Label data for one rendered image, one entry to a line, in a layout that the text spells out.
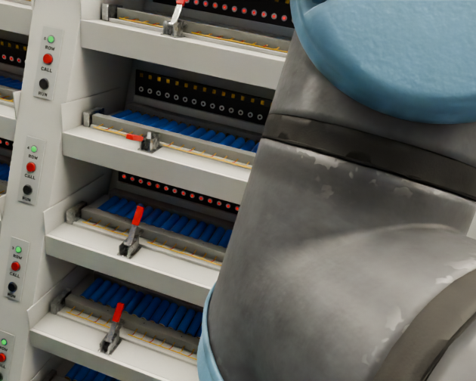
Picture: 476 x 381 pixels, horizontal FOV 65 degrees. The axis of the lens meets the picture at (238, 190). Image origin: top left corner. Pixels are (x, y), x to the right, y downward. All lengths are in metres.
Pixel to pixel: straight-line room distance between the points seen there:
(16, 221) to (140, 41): 0.41
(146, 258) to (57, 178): 0.22
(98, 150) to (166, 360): 0.41
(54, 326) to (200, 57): 0.59
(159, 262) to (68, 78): 0.36
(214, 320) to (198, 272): 0.53
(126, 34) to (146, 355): 0.58
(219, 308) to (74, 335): 0.70
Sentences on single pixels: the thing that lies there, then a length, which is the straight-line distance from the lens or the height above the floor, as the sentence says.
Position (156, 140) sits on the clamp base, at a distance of 0.67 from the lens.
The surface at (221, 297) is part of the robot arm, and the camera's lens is 0.16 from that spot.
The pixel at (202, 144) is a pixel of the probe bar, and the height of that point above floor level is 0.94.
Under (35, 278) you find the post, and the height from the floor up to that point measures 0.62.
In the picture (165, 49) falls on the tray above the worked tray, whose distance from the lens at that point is 0.67.
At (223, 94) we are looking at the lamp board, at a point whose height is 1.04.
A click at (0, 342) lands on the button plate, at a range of 0.93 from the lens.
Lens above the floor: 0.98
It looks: 9 degrees down
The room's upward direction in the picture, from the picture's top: 14 degrees clockwise
